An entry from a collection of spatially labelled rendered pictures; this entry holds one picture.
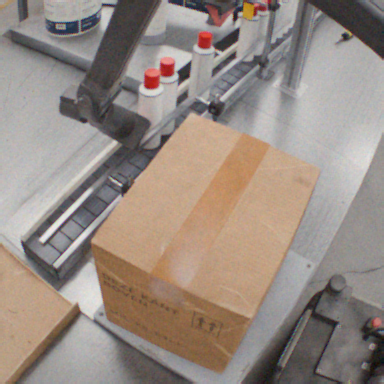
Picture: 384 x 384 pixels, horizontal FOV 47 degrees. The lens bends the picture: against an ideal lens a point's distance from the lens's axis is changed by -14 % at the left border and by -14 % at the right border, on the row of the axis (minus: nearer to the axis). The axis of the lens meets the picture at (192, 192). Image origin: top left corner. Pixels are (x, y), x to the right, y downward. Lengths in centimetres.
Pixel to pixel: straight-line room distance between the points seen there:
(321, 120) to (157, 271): 83
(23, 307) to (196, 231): 43
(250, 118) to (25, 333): 80
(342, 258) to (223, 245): 149
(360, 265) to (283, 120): 101
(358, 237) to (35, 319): 163
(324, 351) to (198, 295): 102
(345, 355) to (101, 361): 96
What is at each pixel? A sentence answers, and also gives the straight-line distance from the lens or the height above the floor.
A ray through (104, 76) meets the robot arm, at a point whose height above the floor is 121.
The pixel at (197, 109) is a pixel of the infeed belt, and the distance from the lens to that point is 122.
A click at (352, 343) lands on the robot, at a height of 26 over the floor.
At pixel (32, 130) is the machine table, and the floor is 83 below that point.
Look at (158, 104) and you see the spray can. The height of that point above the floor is 101.
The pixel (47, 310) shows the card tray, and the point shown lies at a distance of 95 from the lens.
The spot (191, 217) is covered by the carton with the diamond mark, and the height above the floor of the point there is 112.
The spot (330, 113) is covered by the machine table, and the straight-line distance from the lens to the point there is 140.
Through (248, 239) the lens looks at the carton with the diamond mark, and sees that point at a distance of 69.
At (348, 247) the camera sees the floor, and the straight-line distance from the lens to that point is 218.
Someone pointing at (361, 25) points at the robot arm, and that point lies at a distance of 50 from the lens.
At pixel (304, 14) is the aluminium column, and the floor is 111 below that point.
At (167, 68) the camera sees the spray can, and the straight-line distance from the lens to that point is 102.
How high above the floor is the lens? 168
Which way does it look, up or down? 50 degrees down
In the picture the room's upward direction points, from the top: 7 degrees clockwise
